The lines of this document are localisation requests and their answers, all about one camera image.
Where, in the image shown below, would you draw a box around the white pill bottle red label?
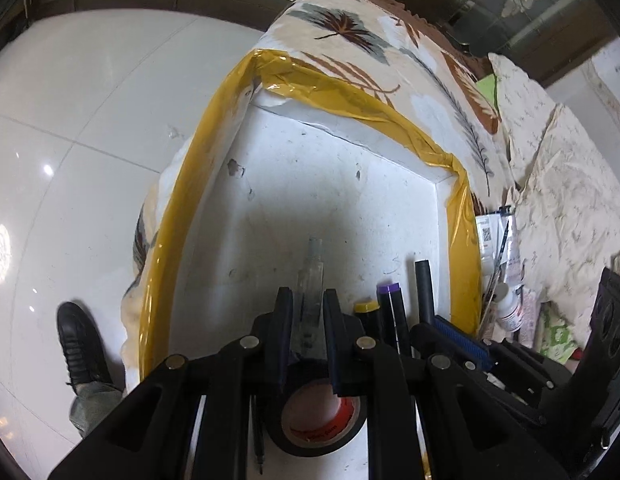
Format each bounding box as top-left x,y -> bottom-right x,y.
493,283 -> 523,333

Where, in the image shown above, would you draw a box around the pink white cream tube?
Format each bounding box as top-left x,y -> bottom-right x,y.
519,286 -> 541,348

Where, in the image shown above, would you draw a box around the long black pen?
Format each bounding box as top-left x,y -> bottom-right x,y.
415,260 -> 435,325

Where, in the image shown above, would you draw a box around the silver hand cream tube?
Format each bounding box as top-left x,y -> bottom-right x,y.
503,214 -> 523,289

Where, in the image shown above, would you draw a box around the dark blue thin pen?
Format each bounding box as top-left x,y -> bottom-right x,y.
482,206 -> 511,309

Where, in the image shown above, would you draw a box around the black marker purple caps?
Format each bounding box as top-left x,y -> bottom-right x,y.
377,283 -> 413,356

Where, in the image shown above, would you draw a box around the black electrical tape roll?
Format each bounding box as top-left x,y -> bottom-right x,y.
264,379 -> 366,458

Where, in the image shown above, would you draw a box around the black marker yellow caps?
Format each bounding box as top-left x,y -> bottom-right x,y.
353,300 -> 383,340

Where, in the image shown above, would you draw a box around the clear plastic pen cap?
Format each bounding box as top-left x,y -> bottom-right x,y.
297,237 -> 325,360

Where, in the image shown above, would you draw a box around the green white print pillow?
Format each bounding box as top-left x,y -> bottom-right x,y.
538,302 -> 579,364

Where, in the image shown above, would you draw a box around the black leather shoe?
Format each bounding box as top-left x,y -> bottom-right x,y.
56,301 -> 114,392

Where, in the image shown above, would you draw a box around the white USB charger block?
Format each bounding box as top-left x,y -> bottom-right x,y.
476,212 -> 504,259

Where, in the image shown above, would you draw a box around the cream leaf print duvet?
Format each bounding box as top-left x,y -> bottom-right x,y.
488,53 -> 620,344

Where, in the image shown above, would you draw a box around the white foam box yellow tape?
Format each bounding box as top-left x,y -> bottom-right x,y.
137,48 -> 483,480

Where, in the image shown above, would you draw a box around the leaf pattern fleece blanket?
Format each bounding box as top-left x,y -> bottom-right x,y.
121,0 -> 515,374

